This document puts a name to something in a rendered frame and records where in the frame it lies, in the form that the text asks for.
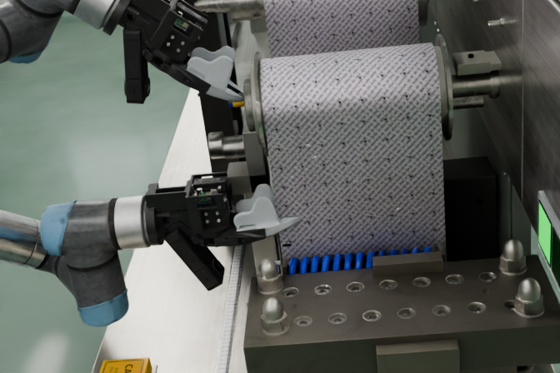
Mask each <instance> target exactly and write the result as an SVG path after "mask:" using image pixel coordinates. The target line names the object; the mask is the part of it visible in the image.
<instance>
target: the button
mask: <svg viewBox="0 0 560 373"><path fill-rule="evenodd" d="M151 372H152V366H151V361H150V358H149V357H144V358H132V359H121V360H110V361H103V363H102V367H101V370H100V372H99V373H151Z"/></svg>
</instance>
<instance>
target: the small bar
mask: <svg viewBox="0 0 560 373"><path fill-rule="evenodd" d="M372 268H373V275H374V276H390V275H402V274H413V273H424V272H434V271H443V257H442V254H441V252H440V251H433V252H423V253H412V254H402V255H391V256H373V257H372Z"/></svg>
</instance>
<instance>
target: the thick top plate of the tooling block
mask: <svg viewBox="0 0 560 373"><path fill-rule="evenodd" d="M499 265H500V258H489V259H478V260H468V261H447V262H444V263H443V271H434V272H424V273H413V274H402V275H390V276H374V275H373V269H372V268H363V269H352V270H341V271H321V272H310V273H300V274H289V275H282V282H283V284H284V287H283V289H282V290H281V291H280V292H278V293H277V294H273V295H264V294H262V293H260V292H259V291H258V278H257V277H251V280H250V288H249V297H248V304H247V319H246V326H245V334H244V342H243V352H244V357H245V362H246V367H247V373H378V361H377V351H376V345H384V344H396V343H408V342H419V341H441V340H453V339H457V342H458V345H459V349H460V371H464V370H476V369H487V368H500V367H512V366H535V365H547V364H559V363H560V303H559V301H558V299H557V296H556V294H555V292H554V290H553V287H552V285H551V283H550V281H549V279H548V276H547V274H546V272H545V270H544V268H543V265H542V263H541V261H540V259H539V257H538V255H531V256H526V265H527V271H526V272H525V273H524V274H522V275H520V276H509V275H505V274H503V273H501V272H500V270H499ZM526 278H532V279H534V280H536V281H537V282H538V284H539V285H540V289H541V294H542V295H543V306H544V313H543V314H542V315H541V316H539V317H536V318H525V317H522V316H519V315H518V314H517V313H516V312H515V311H514V305H515V304H516V295H517V293H518V287H519V284H520V283H521V281H522V280H524V279H526ZM272 297H273V298H277V299H279V300H280V301H281V303H282V306H283V310H284V311H285V312H286V313H287V321H288V323H289V325H290V329H289V331H288V332H287V333H286V334H284V335H282V336H278V337H270V336H265V335H264V334H263V333H262V321H261V315H262V314H263V304H264V302H265V301H266V300H267V299H269V298H272Z"/></svg>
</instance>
